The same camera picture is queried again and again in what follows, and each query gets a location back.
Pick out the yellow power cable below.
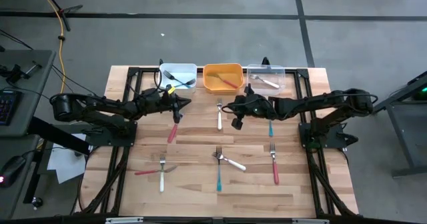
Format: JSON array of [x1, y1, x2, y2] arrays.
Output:
[[33, 0, 67, 85]]

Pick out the white paper sheets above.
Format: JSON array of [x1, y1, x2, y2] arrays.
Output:
[[46, 133, 88, 185]]

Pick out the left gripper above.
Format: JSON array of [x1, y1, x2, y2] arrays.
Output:
[[141, 89, 193, 113]]

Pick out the grey desk with keyboard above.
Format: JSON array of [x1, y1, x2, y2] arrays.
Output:
[[0, 49, 57, 137]]

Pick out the black desk clamp device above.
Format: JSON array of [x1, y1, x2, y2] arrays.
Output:
[[0, 60, 43, 84]]

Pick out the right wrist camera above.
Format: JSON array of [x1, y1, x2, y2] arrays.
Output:
[[231, 117, 245, 131]]

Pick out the white-handled metal fork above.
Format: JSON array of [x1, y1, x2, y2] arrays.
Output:
[[212, 151, 247, 172], [159, 154, 166, 193], [249, 73, 281, 89], [216, 98, 224, 131]]

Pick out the black computer mouse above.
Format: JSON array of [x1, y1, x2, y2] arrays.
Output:
[[0, 155, 27, 189]]

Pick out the orange plastic bin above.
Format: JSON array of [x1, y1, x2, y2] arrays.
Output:
[[202, 63, 244, 95]]

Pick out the white plastic bin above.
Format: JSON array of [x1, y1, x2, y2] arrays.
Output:
[[159, 63, 198, 94]]

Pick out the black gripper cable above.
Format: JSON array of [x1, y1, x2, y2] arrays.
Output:
[[152, 59, 169, 98]]

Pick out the red-handled metal fork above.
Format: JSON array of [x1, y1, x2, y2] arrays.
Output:
[[269, 141, 280, 185], [167, 121, 181, 144], [206, 72, 240, 89], [134, 165, 179, 176]]

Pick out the grey metal stand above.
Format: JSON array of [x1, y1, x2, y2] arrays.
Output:
[[372, 69, 427, 179]]

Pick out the grey desk with mouse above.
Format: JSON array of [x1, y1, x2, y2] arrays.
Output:
[[0, 133, 46, 220]]

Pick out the black desk crossbar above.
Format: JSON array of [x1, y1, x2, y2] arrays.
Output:
[[28, 116, 91, 155]]

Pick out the clear plastic bin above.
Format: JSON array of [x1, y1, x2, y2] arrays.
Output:
[[246, 63, 287, 97]]

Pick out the black keyboard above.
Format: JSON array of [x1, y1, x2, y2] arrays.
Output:
[[0, 89, 21, 127]]

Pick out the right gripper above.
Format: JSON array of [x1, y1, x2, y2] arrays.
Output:
[[222, 93, 270, 119]]

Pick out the silver metal bracket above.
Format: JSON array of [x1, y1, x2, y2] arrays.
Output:
[[291, 218, 330, 224], [105, 216, 145, 224]]

